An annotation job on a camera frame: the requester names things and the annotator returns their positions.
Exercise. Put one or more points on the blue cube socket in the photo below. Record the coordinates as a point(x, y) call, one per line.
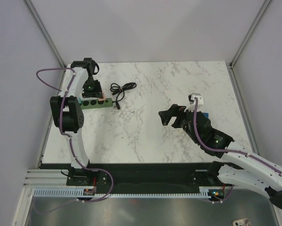
point(205, 115)

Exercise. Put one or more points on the pink cube block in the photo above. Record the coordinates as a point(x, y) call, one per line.
point(102, 100)

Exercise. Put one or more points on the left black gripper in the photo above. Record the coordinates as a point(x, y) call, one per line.
point(97, 93)

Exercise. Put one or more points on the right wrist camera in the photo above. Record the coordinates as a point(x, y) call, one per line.
point(196, 101)

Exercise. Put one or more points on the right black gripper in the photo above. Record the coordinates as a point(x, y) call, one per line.
point(174, 110)

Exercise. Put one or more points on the white cable duct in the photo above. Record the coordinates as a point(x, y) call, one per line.
point(83, 193)

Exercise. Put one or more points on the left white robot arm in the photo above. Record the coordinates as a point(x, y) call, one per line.
point(69, 118)

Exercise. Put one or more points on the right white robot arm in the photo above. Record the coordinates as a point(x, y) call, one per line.
point(237, 165)

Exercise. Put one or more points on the green power strip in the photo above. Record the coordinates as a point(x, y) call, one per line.
point(96, 103)

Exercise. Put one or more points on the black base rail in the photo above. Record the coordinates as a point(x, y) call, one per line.
point(152, 177)

